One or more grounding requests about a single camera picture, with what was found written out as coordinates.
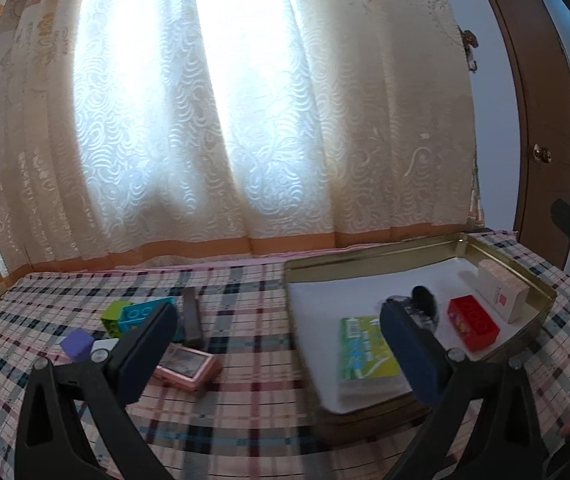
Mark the cream lace curtain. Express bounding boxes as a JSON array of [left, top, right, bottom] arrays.
[[0, 0, 483, 296]]

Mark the pink framed pocket mirror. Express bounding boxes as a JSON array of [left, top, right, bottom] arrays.
[[154, 344, 222, 392]]

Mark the lime green toy brick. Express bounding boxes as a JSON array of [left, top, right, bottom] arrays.
[[100, 300, 131, 338]]

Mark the white cardboard box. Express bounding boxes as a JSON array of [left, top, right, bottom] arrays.
[[476, 259, 529, 323]]

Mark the dark brown rectangular bar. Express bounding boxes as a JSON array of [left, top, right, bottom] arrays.
[[182, 287, 204, 350]]

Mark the purple cube block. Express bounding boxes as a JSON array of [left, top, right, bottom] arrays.
[[59, 328, 95, 362]]

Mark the red small box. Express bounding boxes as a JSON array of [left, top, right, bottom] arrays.
[[446, 295, 500, 352]]

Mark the blue toy brick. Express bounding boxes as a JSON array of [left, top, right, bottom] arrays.
[[118, 297, 185, 344]]

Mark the plaid tablecloth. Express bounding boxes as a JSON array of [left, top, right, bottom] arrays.
[[0, 232, 570, 479]]

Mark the brown wooden door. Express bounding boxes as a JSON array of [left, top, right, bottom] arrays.
[[489, 0, 570, 269]]

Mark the green tissue packet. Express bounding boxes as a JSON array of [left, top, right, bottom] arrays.
[[337, 315, 401, 394]]

